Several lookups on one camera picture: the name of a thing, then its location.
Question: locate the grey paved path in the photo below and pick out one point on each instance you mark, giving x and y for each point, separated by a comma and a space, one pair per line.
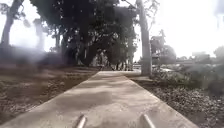
110, 96

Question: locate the tall pale tree trunk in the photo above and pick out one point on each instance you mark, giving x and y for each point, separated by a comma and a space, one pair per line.
145, 50

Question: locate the row of trees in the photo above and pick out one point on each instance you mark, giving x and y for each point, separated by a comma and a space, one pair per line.
93, 33

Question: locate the robot's own part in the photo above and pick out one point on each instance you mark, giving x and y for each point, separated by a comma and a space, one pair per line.
149, 121
81, 122

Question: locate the leaf-strewn dirt ground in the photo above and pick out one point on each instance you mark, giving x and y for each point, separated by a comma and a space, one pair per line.
33, 86
186, 100

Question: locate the dark bush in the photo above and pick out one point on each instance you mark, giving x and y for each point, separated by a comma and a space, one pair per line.
206, 76

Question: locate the leaning tree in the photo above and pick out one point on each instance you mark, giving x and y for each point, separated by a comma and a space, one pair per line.
6, 30

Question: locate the dark wall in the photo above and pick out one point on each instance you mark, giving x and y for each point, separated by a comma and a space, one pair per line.
20, 56

